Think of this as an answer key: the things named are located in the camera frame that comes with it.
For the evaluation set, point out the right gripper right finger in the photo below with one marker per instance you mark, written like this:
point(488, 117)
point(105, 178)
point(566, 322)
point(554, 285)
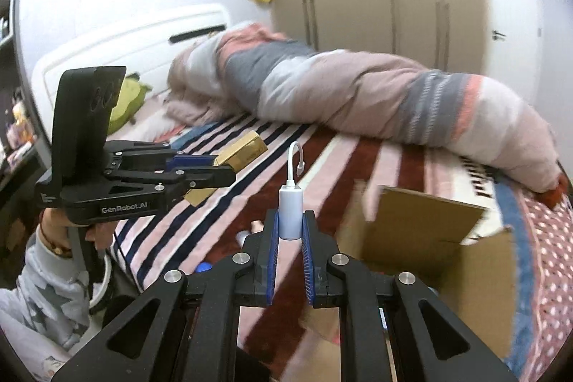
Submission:
point(391, 327)

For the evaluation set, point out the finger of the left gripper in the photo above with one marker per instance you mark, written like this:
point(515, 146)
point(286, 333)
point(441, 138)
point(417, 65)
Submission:
point(148, 156)
point(179, 181)

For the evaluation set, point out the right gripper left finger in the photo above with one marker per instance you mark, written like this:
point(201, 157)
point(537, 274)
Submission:
point(184, 327)

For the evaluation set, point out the gold rectangular box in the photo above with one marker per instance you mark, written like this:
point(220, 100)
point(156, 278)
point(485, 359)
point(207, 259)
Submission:
point(238, 156)

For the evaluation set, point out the white charger with cable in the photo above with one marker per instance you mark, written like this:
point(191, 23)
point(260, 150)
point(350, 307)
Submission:
point(291, 196)

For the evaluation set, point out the star pattern sleeve forearm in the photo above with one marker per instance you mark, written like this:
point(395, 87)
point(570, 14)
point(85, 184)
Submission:
point(46, 315)

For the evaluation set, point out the person's left hand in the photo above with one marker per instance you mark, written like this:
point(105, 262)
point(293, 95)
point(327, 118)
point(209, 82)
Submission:
point(54, 231)

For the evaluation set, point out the blue cap white bottle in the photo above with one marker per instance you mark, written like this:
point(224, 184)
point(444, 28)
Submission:
point(202, 267)

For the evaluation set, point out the green avocado plush toy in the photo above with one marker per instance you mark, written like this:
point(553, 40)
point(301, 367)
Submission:
point(132, 97)

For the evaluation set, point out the clear bottle pink cap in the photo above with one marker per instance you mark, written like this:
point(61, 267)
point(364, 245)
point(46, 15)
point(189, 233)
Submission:
point(256, 227)

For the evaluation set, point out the cardboard box with label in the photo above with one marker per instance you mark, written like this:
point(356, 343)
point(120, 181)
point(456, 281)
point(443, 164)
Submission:
point(423, 235)

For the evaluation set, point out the striped fleece blanket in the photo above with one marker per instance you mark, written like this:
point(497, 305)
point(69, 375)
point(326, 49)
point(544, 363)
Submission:
point(450, 197)

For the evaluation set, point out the rolled striped duvet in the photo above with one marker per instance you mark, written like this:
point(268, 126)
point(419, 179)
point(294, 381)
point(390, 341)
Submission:
point(249, 68)

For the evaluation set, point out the polka dot bed sheet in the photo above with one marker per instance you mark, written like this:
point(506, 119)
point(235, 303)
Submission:
point(543, 251)

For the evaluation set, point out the white door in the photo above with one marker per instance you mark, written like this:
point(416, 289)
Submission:
point(514, 45)

